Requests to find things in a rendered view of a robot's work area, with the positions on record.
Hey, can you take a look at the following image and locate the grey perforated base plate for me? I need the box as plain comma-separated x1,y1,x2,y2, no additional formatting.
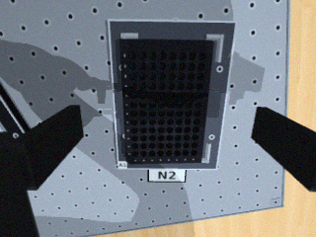
0,0,291,237

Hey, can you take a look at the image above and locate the grey rectangular frame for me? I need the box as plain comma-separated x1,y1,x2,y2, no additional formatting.
108,19,237,170

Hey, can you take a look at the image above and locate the light grey multiwell plate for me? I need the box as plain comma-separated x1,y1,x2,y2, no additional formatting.
0,121,7,131

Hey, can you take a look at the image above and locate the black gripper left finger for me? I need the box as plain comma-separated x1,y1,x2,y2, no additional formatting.
0,105,84,237

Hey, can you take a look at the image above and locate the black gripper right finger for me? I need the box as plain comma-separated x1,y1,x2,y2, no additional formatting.
251,107,316,193

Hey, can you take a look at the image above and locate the white label plate with n2 text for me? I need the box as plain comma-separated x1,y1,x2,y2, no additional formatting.
147,170,187,183

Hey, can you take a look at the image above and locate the black multi-well plate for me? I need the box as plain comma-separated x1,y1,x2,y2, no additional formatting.
119,39,214,164

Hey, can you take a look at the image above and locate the black rectangular frame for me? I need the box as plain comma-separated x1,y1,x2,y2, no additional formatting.
0,84,30,139

